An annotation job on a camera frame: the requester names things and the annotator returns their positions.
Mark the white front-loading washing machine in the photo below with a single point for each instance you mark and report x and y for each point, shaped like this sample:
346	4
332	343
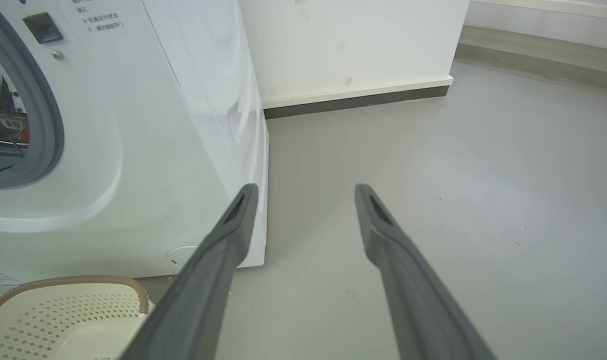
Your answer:
133	150

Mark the cream perforated laundry basket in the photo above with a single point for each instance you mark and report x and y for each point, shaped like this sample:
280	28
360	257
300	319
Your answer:
68	320

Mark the clothes inside washer drum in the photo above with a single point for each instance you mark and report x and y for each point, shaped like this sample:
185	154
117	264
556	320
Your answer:
1	120

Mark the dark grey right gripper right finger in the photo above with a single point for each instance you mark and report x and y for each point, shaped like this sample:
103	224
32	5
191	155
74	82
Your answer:
418	300

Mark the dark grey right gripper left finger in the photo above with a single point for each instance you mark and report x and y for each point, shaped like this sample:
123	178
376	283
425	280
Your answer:
203	290

